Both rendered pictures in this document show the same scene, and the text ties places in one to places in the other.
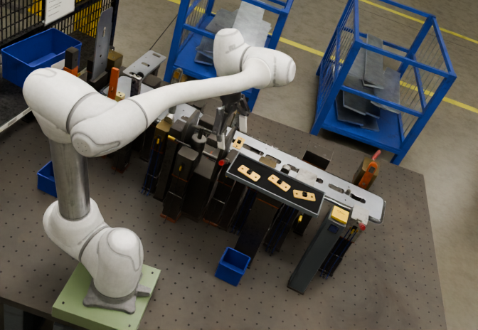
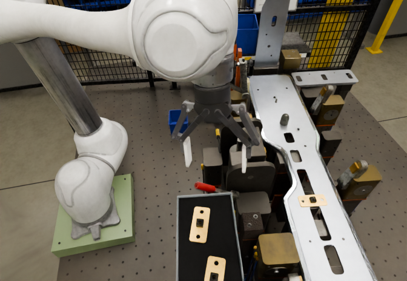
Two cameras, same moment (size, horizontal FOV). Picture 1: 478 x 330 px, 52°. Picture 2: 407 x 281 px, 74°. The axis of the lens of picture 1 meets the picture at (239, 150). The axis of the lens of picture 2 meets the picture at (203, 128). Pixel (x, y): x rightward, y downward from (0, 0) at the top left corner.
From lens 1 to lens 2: 1.54 m
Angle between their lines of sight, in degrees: 58
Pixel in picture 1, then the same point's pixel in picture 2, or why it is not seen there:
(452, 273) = not seen: outside the picture
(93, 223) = (86, 146)
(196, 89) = (44, 15)
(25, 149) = not seen: hidden behind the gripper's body
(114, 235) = (73, 163)
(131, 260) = (60, 192)
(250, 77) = (92, 23)
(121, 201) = (198, 169)
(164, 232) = not seen: hidden behind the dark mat
